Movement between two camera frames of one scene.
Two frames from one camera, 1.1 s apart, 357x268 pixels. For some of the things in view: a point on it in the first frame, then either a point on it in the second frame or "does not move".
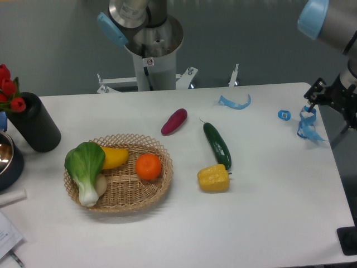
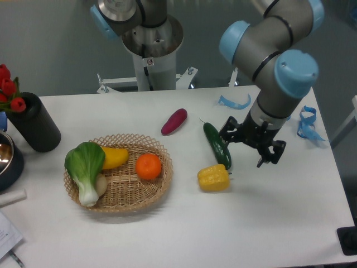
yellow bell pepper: [213, 178] does not move
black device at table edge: [347, 238] does not move
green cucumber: [219, 146] does not move
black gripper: [338, 96] -> [256, 137]
